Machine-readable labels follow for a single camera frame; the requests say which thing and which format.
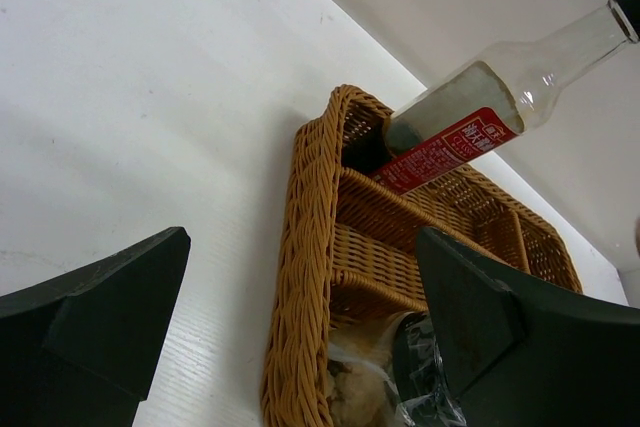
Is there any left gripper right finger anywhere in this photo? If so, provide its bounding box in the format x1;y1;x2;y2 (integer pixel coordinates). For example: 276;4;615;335
416;228;639;426

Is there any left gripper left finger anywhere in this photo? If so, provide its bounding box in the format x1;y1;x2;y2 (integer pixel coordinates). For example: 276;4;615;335
1;227;190;426

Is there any small black-cap spice jar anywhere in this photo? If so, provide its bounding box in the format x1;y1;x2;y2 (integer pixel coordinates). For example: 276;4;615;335
325;312;467;426

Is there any tall glass red-label bottle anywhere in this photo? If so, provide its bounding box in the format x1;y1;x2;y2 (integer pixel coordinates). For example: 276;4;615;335
342;0;639;195

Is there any woven wicker divided basket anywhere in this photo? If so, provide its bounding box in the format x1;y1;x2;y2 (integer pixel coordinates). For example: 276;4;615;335
261;85;582;426

